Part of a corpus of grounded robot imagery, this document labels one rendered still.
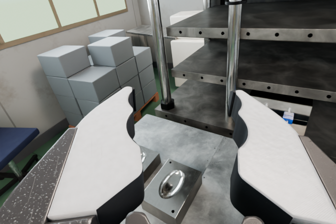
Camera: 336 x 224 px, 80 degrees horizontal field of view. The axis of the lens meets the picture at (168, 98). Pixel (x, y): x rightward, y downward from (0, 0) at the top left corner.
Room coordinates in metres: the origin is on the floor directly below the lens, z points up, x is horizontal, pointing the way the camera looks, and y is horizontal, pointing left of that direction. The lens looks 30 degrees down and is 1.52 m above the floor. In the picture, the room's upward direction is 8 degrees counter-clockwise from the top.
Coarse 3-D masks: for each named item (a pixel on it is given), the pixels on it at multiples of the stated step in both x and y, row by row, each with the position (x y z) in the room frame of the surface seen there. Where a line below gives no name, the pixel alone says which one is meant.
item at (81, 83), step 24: (72, 48) 2.11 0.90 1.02; (96, 48) 2.10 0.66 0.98; (120, 48) 2.11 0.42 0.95; (144, 48) 2.54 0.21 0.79; (48, 72) 2.00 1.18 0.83; (72, 72) 1.95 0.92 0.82; (96, 72) 1.92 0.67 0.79; (120, 72) 2.04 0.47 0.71; (144, 72) 2.41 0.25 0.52; (72, 96) 1.89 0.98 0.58; (96, 96) 1.71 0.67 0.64; (144, 96) 2.32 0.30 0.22; (72, 120) 1.99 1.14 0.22
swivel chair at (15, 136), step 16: (0, 128) 1.59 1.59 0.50; (16, 128) 1.55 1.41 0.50; (32, 128) 1.52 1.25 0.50; (0, 144) 1.35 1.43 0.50; (16, 144) 1.32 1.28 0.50; (0, 160) 1.16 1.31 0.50; (32, 160) 1.56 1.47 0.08; (0, 176) 1.41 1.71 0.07; (16, 176) 1.35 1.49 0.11; (0, 192) 1.21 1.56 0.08
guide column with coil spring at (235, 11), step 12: (228, 12) 0.91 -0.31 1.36; (240, 12) 0.88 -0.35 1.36; (228, 24) 0.91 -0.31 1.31; (240, 24) 0.89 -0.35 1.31; (228, 36) 0.90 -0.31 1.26; (228, 48) 0.90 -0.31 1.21; (228, 60) 0.90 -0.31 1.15; (228, 72) 0.89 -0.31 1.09; (228, 84) 0.89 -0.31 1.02; (228, 96) 0.89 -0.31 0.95; (228, 108) 0.89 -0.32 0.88; (228, 120) 0.89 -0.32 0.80
